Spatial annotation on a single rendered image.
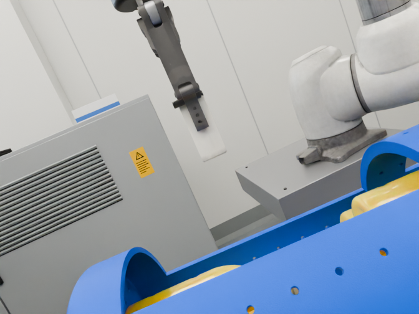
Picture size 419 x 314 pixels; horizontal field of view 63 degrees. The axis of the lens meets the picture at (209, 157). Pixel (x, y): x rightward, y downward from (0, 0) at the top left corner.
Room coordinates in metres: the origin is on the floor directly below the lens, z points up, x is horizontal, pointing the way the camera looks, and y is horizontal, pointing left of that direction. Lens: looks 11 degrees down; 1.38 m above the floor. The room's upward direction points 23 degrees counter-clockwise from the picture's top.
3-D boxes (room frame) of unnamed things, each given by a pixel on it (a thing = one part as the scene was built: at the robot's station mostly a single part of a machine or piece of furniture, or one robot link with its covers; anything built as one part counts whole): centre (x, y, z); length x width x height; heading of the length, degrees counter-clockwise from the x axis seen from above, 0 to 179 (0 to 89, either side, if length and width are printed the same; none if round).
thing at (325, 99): (0.91, -0.35, 1.24); 0.18 x 0.16 x 0.22; 52
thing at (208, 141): (0.39, -0.01, 1.34); 0.03 x 0.01 x 0.07; 90
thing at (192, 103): (0.37, -0.01, 1.36); 0.03 x 0.01 x 0.05; 0
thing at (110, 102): (1.93, 0.46, 1.48); 0.24 x 0.12 x 0.08; 105
